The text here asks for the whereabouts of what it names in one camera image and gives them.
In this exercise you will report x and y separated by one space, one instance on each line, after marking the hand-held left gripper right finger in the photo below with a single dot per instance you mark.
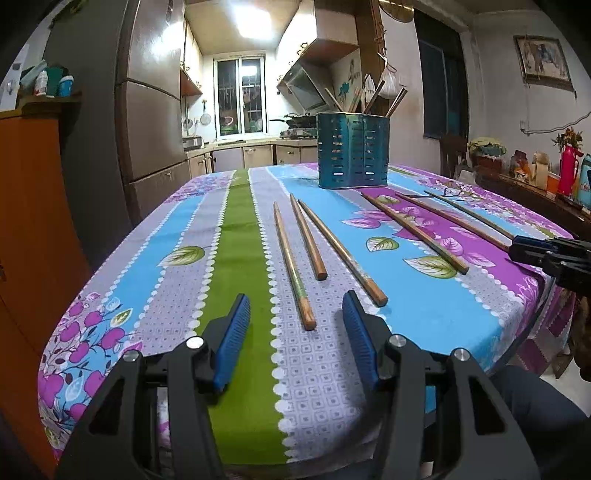
361 341

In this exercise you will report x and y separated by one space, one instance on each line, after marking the ceiling light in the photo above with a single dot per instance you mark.
258 18

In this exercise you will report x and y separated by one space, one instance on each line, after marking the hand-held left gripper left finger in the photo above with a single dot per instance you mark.
233 341

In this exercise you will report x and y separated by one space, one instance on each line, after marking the blue and white jar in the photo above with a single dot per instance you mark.
67 86

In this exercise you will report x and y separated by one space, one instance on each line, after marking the kitchen counter with lower cabinets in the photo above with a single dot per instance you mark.
254 157

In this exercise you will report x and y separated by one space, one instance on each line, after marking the row of wooden chopsticks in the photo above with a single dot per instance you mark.
317 267

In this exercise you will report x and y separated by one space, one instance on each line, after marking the hanging white bag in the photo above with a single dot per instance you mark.
369 88

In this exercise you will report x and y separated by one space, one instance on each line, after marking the white plastic bottle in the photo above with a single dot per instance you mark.
41 84

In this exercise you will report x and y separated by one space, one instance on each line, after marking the dark window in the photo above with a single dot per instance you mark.
441 78

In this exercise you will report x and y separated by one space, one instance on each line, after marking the dark wooden chair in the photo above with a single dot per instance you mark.
452 154

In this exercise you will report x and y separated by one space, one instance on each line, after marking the light blue thermos flask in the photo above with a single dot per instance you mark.
585 179

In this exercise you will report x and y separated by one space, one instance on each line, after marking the hanging clear plastic bag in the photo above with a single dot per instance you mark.
390 82

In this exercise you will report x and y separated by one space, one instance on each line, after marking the person's dark trouser leg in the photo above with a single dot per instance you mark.
535 415

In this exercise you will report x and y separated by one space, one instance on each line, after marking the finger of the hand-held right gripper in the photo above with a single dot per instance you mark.
531 249
565 265

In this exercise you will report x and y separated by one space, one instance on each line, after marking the dark wooden sideboard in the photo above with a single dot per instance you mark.
521 198

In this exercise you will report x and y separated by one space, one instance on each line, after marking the teal perforated metal utensil holder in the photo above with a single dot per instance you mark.
353 152

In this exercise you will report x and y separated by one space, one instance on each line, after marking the steel range hood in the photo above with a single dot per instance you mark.
304 87

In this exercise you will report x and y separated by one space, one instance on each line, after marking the grey refrigerator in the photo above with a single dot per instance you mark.
152 138

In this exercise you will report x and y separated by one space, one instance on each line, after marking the red thermos flask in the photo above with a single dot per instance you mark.
568 171

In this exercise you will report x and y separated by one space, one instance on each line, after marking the beige carton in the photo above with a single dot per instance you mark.
540 168

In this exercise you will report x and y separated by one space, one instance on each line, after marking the white wall cabinets beside refrigerator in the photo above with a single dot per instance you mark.
191 60

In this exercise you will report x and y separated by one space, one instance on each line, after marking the kitchen window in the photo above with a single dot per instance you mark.
240 97

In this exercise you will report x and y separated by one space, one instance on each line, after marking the brown wooden chopstick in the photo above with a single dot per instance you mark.
397 102
375 97
356 100
333 99
471 215

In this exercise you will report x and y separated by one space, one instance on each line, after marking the hanging round strainer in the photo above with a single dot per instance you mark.
205 119

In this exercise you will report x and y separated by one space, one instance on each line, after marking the colourful floral striped tablecloth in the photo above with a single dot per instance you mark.
240 277

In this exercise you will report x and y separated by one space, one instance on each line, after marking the artificial flower bunch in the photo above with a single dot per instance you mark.
569 137

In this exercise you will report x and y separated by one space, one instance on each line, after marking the orange wooden cabinet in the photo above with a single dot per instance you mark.
32 230

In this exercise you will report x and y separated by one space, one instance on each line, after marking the white wall cabinets above hood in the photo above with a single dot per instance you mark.
323 27

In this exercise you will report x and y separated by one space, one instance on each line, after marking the white panel with blue flower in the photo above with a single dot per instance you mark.
347 83

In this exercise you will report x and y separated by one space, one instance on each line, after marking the orange cup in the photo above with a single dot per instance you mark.
552 181

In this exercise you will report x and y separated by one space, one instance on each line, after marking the black wok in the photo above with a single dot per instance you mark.
298 121

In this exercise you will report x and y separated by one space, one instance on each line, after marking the brown jar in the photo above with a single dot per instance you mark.
519 162

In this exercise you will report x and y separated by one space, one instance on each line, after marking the framed wall picture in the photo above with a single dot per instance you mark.
542 60

